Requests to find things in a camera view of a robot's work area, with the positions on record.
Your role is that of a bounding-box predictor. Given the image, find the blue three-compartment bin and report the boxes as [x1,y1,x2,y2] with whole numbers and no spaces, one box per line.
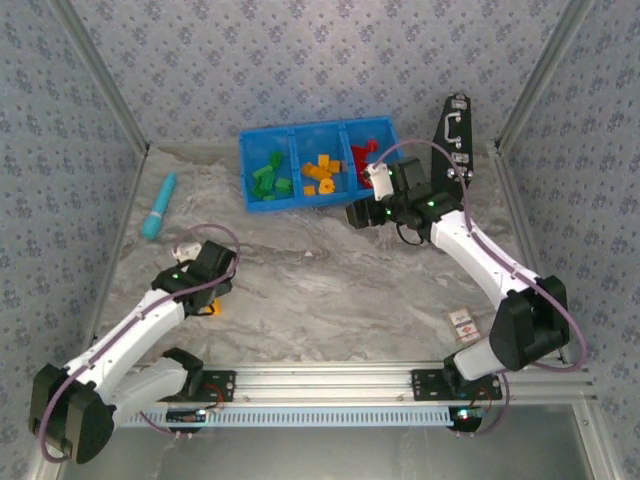
[238,115,401,214]

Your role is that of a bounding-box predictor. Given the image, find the black briefcase with metal clasps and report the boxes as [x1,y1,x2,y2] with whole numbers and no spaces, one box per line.
[430,93,475,201]

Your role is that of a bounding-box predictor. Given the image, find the teal cylindrical tool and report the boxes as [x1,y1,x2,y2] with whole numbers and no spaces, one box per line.
[141,172,179,242]

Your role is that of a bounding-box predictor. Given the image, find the small red white box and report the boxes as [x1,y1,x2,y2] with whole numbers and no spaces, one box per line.
[444,307,480,345]

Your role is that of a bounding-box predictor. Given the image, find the left circuit board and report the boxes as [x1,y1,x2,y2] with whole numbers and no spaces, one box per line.
[166,407,209,424]

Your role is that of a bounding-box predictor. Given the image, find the circuit board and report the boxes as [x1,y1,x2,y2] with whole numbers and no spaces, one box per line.
[166,407,209,424]
[448,405,484,431]

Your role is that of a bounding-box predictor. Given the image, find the right circuit board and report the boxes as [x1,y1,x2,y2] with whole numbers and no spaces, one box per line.
[448,405,484,431]

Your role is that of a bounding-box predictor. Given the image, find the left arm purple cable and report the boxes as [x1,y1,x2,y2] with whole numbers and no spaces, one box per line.
[37,223,241,464]

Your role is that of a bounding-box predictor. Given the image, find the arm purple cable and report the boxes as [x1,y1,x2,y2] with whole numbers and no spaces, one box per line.
[37,223,241,464]
[369,139,589,439]

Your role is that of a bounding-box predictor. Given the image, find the right aluminium side rail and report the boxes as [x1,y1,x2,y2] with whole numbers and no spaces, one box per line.
[487,142,571,364]

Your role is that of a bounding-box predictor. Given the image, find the aluminium side rail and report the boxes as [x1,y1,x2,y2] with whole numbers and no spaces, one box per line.
[79,144,151,366]
[487,142,571,364]

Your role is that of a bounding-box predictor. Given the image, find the left aluminium side rail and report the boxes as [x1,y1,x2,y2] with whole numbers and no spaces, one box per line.
[79,144,151,366]

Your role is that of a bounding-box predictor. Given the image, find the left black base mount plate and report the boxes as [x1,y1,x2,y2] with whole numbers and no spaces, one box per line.
[197,369,237,403]

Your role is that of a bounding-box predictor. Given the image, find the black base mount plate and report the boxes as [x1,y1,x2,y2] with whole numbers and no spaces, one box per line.
[197,369,237,403]
[410,368,504,401]

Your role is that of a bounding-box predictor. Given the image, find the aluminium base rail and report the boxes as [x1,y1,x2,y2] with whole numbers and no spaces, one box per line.
[119,363,599,404]

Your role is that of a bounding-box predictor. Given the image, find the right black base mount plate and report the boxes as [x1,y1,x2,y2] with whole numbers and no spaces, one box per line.
[410,368,504,401]

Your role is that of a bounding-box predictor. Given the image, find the right aluminium frame post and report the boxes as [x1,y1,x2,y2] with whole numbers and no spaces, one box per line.
[497,0,596,154]

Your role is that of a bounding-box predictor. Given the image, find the aluminium frame post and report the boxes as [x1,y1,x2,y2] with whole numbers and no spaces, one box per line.
[49,0,151,154]
[497,0,596,154]

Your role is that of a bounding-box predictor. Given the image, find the slotted pale cable duct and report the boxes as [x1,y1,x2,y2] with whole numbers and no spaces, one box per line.
[117,405,456,429]

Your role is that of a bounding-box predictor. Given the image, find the left aluminium frame post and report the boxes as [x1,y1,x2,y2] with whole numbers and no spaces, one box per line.
[49,0,151,154]

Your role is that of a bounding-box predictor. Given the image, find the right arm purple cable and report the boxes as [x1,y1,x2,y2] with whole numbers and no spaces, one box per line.
[369,139,589,439]

